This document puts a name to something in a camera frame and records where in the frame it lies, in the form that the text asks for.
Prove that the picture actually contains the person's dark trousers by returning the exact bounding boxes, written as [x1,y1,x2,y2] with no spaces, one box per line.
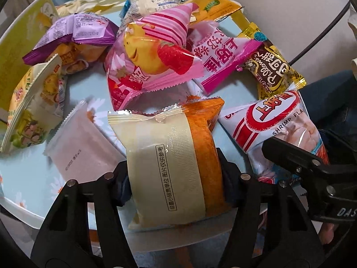
[300,69,357,146]

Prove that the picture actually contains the red and white chip packet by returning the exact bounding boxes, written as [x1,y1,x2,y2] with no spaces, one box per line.
[218,89,331,185]

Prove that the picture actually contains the purple snack packet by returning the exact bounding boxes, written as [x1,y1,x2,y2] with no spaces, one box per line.
[22,13,120,74]

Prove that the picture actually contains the blue and white snack packet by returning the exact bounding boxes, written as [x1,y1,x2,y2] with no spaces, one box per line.
[120,0,179,23]

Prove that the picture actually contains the green cardboard box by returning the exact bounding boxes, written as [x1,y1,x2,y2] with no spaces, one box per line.
[0,0,59,123]

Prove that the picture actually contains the pink and white snack packet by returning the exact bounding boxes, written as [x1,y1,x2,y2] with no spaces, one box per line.
[185,21,264,97]

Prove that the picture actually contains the pink strawberry snack packet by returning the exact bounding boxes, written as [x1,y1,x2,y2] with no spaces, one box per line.
[104,3,203,111]

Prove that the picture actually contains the black cable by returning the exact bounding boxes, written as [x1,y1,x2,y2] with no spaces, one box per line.
[289,1,352,63]

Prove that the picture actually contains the yellow and brown snack packet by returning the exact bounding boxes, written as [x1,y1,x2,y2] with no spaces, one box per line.
[237,22,307,101]

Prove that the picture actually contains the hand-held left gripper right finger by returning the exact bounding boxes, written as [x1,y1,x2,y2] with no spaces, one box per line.
[216,148,326,268]

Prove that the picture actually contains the pale pink plain packet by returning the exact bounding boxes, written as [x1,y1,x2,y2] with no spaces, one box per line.
[43,100,127,183]

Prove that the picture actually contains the cream and orange cake packet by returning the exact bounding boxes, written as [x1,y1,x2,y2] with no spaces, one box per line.
[107,98,235,228]

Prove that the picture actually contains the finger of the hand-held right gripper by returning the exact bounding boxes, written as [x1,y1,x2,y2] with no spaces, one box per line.
[262,137,333,186]

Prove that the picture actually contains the yellow orange snack packet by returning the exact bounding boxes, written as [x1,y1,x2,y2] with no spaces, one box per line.
[173,0,243,24]

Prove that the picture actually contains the yellow green snack packet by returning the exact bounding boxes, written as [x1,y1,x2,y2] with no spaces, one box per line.
[0,54,67,154]

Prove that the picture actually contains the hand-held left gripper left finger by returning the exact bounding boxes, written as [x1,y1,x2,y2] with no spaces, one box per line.
[30,160,134,268]

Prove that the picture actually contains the person's right hand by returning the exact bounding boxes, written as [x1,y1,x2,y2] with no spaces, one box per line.
[317,223,338,247]

